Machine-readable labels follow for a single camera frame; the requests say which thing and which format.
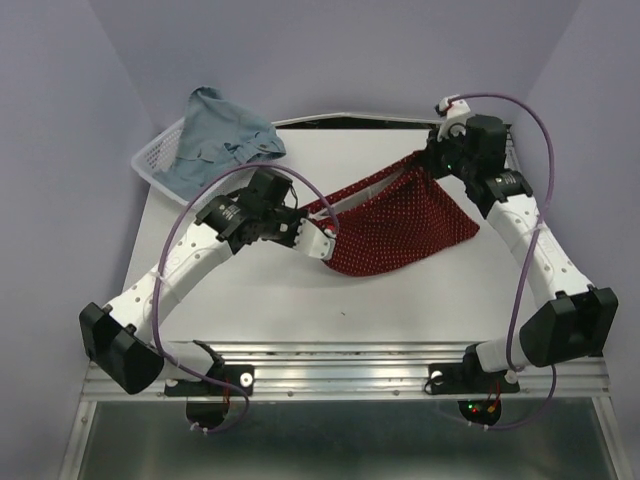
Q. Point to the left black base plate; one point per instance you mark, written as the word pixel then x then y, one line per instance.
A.
pixel 239 375

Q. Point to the red polka dot skirt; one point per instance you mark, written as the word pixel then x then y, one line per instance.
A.
pixel 393 218

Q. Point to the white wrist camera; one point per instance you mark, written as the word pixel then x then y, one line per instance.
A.
pixel 314 241
pixel 454 113

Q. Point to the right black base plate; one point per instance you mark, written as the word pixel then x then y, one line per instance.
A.
pixel 455 379

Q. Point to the white plastic basket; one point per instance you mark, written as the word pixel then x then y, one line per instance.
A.
pixel 159 155

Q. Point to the aluminium frame rail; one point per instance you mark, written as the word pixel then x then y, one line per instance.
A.
pixel 340 365

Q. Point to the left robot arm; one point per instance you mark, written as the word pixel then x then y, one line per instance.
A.
pixel 123 336

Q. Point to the light blue denim skirt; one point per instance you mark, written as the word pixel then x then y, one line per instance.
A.
pixel 217 136

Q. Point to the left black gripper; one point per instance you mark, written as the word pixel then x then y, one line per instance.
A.
pixel 296 216

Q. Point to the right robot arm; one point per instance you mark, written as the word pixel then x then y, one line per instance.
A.
pixel 573 316

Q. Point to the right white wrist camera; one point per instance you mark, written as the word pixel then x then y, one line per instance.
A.
pixel 454 113

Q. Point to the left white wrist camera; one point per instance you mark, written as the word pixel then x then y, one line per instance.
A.
pixel 314 241

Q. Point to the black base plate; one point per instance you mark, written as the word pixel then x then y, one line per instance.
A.
pixel 455 379
pixel 239 375

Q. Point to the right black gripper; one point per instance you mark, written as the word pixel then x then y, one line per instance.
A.
pixel 433 151

